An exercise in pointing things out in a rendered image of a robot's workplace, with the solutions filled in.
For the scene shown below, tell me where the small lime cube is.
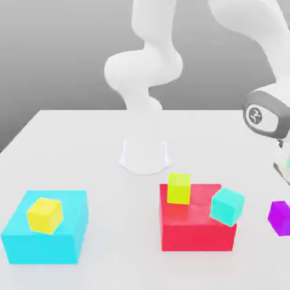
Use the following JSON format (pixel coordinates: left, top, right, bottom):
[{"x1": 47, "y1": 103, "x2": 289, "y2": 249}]
[{"x1": 167, "y1": 172, "x2": 191, "y2": 206}]

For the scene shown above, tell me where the large cyan box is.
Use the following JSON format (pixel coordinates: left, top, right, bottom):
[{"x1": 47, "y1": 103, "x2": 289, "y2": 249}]
[{"x1": 1, "y1": 190, "x2": 89, "y2": 265}]

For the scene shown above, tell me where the small turquoise cube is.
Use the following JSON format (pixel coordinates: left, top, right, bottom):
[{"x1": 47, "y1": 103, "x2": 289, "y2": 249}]
[{"x1": 208, "y1": 187, "x2": 246, "y2": 228}]

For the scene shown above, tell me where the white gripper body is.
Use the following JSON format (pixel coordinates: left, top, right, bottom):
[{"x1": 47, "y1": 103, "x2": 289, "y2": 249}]
[{"x1": 272, "y1": 151, "x2": 290, "y2": 186}]

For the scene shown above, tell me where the large red box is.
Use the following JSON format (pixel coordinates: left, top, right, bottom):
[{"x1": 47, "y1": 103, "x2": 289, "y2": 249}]
[{"x1": 159, "y1": 183, "x2": 238, "y2": 252}]

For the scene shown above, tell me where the small yellow cube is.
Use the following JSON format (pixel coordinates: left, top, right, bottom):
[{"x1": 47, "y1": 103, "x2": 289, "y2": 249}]
[{"x1": 26, "y1": 197, "x2": 65, "y2": 236}]

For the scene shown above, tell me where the small purple cube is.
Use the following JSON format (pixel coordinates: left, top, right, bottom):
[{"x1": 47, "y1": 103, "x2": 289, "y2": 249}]
[{"x1": 267, "y1": 200, "x2": 290, "y2": 237}]

